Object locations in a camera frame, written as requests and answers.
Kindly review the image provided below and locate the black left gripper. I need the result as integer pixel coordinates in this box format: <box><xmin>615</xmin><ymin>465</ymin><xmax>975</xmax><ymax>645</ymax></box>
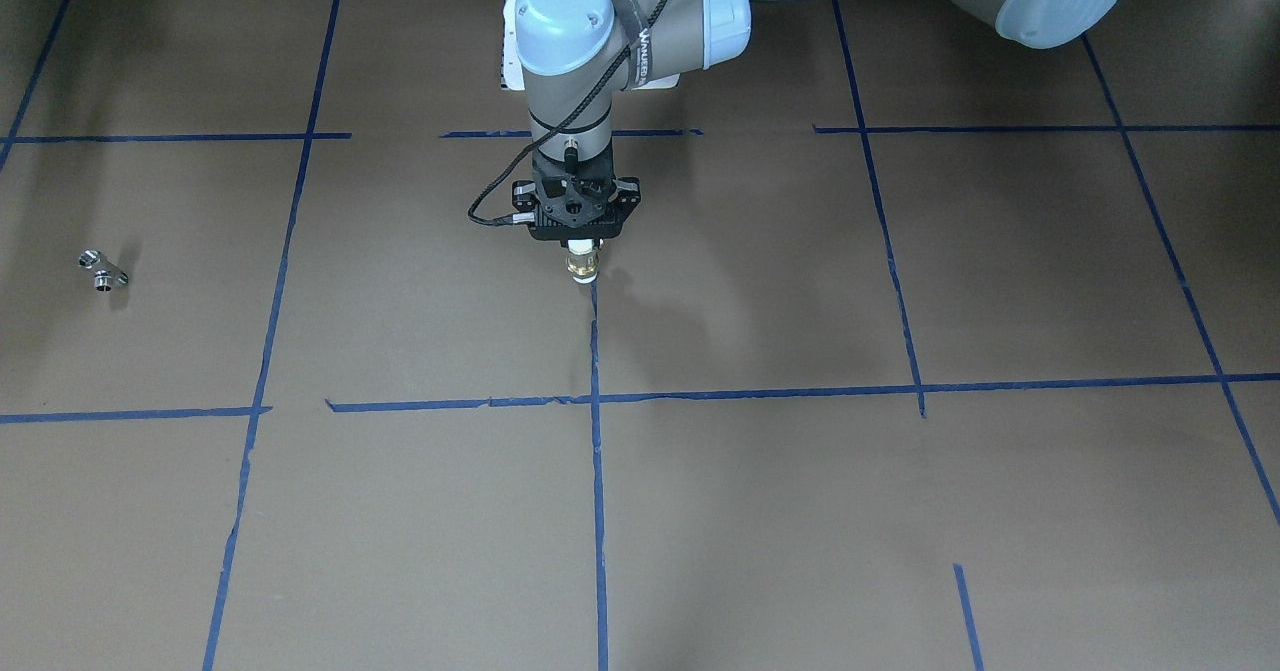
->
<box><xmin>512</xmin><ymin>151</ymin><xmax>641</xmax><ymax>245</ymax></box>

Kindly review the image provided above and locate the white brass PPR valve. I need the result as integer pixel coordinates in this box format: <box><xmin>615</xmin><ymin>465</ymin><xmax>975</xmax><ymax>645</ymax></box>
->
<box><xmin>564</xmin><ymin>239</ymin><xmax>600</xmax><ymax>286</ymax></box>

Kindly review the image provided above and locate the chrome angle pipe fitting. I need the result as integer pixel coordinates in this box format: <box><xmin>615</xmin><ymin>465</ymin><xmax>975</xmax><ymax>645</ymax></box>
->
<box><xmin>77</xmin><ymin>250</ymin><xmax>131</xmax><ymax>292</ymax></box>

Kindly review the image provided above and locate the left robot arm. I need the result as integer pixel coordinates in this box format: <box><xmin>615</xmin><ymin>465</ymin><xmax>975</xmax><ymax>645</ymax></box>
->
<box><xmin>495</xmin><ymin>0</ymin><xmax>1119</xmax><ymax>245</ymax></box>

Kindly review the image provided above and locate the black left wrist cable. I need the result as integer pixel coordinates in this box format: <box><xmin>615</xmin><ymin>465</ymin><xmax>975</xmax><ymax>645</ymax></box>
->
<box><xmin>466</xmin><ymin>0</ymin><xmax>691</xmax><ymax>228</ymax></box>

